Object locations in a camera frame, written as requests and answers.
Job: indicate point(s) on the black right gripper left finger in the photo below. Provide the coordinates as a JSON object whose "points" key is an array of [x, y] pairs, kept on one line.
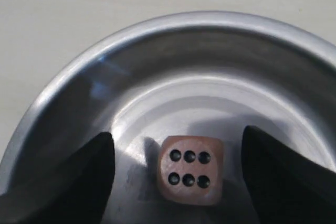
{"points": [[75, 191]]}

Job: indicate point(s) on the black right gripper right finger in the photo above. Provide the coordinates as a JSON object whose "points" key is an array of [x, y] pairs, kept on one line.
{"points": [[285, 187]]}

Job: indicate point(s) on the wooden die black pips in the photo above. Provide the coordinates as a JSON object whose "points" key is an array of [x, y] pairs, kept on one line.
{"points": [[190, 170]]}

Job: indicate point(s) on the stainless steel round bowl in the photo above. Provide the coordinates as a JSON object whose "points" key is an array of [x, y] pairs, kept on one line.
{"points": [[198, 73]]}

